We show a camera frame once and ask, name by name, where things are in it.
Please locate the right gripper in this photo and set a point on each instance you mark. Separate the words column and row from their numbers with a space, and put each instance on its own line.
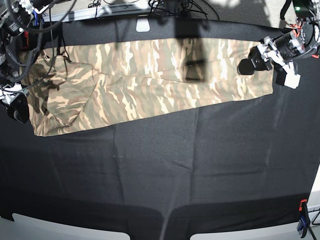
column 13, row 97

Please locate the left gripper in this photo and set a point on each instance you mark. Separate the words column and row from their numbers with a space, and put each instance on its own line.
column 261, row 57

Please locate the camouflage t-shirt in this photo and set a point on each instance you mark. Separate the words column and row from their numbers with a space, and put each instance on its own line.
column 95, row 86

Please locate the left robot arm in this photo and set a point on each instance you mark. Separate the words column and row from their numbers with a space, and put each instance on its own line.
column 303, row 41

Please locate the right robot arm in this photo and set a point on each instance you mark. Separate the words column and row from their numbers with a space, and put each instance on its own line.
column 16, row 17

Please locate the orange clamp far left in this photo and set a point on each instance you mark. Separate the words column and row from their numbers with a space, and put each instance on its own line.
column 24, row 40

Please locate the black table cloth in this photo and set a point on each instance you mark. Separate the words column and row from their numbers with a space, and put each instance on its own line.
column 232, row 166

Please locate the white tab on cloth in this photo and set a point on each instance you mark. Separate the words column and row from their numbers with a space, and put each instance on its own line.
column 142, row 24

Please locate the orange blue clamp bottom right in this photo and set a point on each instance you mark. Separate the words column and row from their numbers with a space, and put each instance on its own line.
column 304, row 224

